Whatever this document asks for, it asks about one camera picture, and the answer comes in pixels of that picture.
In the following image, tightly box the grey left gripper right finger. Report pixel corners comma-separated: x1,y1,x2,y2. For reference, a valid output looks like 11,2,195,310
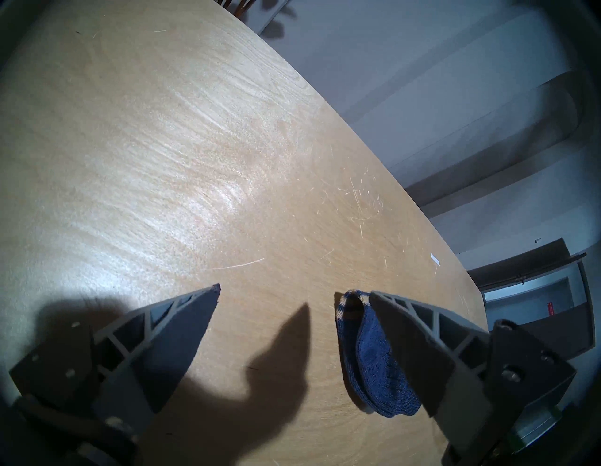
369,290,578,459

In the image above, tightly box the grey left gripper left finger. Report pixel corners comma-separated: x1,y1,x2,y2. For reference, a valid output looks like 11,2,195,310
8,283,221,432

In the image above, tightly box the blue sock with beige stripes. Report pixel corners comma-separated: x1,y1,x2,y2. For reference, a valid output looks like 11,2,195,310
334,290,422,418

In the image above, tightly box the dark wooden door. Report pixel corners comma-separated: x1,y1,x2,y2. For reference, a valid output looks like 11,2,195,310
467,238,590,362

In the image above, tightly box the tall potted leafy plant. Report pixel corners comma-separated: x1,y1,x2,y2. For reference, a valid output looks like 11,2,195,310
220,0,258,18

